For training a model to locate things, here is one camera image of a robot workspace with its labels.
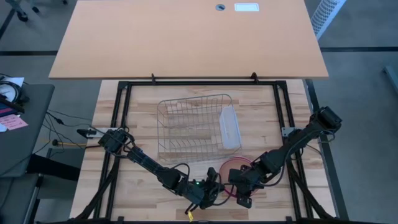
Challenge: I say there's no white perforated computer case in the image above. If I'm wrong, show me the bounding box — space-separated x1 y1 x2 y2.
310 0 348 40

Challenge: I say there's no yellow-shaft tool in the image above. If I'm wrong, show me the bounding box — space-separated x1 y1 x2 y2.
52 139 87 147

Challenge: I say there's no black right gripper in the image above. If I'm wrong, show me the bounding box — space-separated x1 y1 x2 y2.
228 166 265 209

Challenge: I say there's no grey side desk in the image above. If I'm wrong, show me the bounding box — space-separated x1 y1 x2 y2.
0 83 56 179

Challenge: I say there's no silver mount plate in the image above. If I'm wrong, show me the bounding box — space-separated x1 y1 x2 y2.
281 126 296 138

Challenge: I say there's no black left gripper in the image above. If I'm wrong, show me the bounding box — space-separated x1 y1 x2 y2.
186 167 225 210

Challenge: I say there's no pink sticky note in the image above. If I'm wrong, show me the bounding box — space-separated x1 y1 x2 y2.
0 114 29 131

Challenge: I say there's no terracotta orange plate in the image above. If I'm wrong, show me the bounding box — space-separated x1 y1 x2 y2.
219 155 253 197

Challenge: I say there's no black floor cable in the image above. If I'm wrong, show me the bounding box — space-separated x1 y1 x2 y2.
46 108 94 150

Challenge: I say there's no black panel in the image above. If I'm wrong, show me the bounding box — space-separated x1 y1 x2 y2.
26 154 81 182

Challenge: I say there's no translucent white cutlery caddy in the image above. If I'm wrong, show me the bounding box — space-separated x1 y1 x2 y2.
218 105 243 150

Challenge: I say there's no black aluminium frame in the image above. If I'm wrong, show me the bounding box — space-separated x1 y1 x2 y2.
70 80 351 224

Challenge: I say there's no black cable coil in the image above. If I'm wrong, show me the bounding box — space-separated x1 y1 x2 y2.
0 81 30 105

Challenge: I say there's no grey desk foot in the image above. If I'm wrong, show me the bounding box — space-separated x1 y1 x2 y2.
384 65 398 91

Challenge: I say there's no white paper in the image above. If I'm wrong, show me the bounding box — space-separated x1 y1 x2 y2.
0 77 25 88

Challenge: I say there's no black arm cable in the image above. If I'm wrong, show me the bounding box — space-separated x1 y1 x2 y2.
172 162 191 180

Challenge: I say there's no white desk label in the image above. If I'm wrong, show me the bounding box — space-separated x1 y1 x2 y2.
234 2 260 12

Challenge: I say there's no office chair base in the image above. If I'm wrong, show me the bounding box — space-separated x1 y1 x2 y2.
4 0 68 22

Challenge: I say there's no grey wire dish rack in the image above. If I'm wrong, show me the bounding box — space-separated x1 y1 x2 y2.
156 93 243 165

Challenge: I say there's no black plug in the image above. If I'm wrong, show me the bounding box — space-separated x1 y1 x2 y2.
76 128 97 139

